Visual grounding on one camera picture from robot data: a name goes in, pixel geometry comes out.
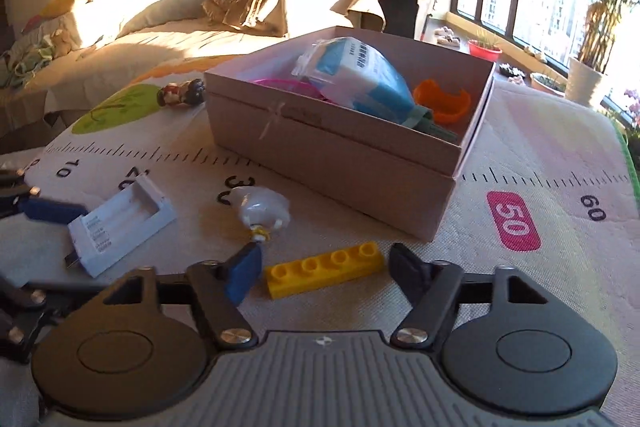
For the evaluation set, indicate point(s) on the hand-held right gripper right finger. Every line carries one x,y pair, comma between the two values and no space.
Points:
407,269

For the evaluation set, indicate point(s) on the yellow building brick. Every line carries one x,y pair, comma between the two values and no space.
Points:
325,271

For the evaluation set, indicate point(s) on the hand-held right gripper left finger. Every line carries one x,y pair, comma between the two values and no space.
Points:
245,272

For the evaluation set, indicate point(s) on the small doll figurine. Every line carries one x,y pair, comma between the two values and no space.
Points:
181,93

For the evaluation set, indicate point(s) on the white battery charger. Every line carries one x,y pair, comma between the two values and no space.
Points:
120,227

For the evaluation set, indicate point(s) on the bed with white sheet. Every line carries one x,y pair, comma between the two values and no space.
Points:
165,22

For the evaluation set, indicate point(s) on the orange plastic toy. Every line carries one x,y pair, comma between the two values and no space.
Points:
445,99

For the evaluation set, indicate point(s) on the blue white wipes packet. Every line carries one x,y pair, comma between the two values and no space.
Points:
360,72

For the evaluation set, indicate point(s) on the pink plastic toy basket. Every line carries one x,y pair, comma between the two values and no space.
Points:
285,84

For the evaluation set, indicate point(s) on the low round plant pot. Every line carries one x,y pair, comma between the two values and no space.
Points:
547,84

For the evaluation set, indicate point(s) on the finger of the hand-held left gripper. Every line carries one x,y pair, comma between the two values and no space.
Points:
30,298
50,209

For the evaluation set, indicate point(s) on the pink flowers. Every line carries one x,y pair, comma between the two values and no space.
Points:
632,107

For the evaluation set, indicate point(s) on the red plant pot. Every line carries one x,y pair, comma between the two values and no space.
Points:
484,52

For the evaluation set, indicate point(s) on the pale pink cardboard box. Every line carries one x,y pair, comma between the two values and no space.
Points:
325,157

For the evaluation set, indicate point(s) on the white round toy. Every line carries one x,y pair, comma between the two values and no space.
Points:
260,207

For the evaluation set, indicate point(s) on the white plant pot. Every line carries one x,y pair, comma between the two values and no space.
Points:
587,82

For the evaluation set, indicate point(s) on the teal plastic toy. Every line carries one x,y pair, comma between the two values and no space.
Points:
425,121

